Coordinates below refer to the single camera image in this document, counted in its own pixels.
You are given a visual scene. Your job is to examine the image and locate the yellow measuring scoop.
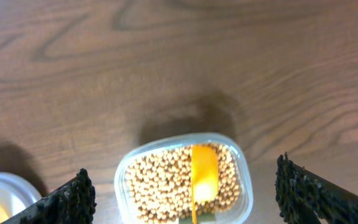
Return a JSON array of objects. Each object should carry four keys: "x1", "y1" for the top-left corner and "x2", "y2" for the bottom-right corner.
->
[{"x1": 191, "y1": 145, "x2": 219, "y2": 224}]

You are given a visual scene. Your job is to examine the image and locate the clear plastic container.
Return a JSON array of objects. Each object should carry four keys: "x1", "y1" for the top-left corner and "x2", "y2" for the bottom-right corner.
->
[{"x1": 114, "y1": 133, "x2": 254, "y2": 224}]

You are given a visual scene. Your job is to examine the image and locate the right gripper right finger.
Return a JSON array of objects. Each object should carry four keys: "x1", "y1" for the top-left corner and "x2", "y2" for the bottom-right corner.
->
[{"x1": 275, "y1": 154, "x2": 358, "y2": 224}]

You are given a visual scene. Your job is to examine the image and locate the white digital kitchen scale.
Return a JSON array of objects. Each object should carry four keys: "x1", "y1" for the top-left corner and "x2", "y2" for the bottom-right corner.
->
[{"x1": 0, "y1": 172, "x2": 42, "y2": 218}]

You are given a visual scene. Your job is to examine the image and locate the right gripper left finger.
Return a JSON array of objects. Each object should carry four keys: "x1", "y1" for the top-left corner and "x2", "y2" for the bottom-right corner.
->
[{"x1": 1, "y1": 169, "x2": 97, "y2": 224}]

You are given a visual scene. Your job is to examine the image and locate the soybeans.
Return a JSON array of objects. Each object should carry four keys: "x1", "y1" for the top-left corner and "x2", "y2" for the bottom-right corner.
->
[{"x1": 125, "y1": 143, "x2": 241, "y2": 223}]

